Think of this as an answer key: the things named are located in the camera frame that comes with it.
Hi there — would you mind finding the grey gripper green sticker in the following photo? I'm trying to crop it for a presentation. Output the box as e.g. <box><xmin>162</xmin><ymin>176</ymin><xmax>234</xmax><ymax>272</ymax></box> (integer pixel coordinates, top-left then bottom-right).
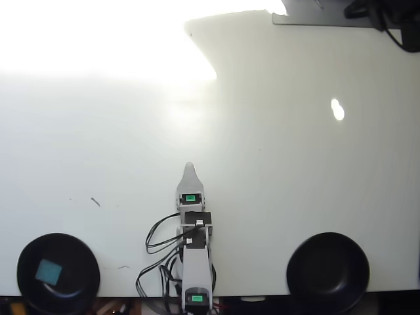
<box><xmin>176</xmin><ymin>161</ymin><xmax>206</xmax><ymax>213</ymax></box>

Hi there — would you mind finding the blue foam cube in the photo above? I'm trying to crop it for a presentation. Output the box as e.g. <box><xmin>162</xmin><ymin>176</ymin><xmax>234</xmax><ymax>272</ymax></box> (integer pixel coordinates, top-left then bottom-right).
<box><xmin>35</xmin><ymin>258</ymin><xmax>64</xmax><ymax>285</ymax></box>

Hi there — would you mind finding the black round bowl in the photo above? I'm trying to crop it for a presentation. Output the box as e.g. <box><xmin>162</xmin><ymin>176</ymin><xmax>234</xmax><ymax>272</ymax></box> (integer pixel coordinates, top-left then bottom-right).
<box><xmin>16</xmin><ymin>232</ymin><xmax>101</xmax><ymax>314</ymax></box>
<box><xmin>285</xmin><ymin>232</ymin><xmax>371</xmax><ymax>314</ymax></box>

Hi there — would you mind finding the grey monitor stand base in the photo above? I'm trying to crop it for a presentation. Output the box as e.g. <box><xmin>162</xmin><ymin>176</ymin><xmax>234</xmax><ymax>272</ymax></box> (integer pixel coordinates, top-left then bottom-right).
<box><xmin>271</xmin><ymin>0</ymin><xmax>404</xmax><ymax>30</ymax></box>

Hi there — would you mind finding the black looped servo cable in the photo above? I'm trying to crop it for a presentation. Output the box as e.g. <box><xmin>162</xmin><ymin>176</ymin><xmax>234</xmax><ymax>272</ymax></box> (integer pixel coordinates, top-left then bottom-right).
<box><xmin>144</xmin><ymin>212</ymin><xmax>198</xmax><ymax>256</ymax></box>

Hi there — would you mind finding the black servo cable bundle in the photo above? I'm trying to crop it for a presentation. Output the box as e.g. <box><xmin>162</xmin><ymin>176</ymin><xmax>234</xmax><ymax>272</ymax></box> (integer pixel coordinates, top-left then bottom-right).
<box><xmin>135</xmin><ymin>253</ymin><xmax>184</xmax><ymax>305</ymax></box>

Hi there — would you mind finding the short black arm cable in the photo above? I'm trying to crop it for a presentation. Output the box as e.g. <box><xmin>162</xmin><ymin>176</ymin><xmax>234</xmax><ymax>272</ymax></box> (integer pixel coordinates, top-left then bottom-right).
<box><xmin>210</xmin><ymin>263</ymin><xmax>219</xmax><ymax>293</ymax></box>

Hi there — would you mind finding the black equipment with cables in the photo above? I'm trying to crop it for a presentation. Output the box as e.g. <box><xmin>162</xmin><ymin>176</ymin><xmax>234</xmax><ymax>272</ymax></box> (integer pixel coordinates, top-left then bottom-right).
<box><xmin>343</xmin><ymin>0</ymin><xmax>420</xmax><ymax>53</ymax></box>

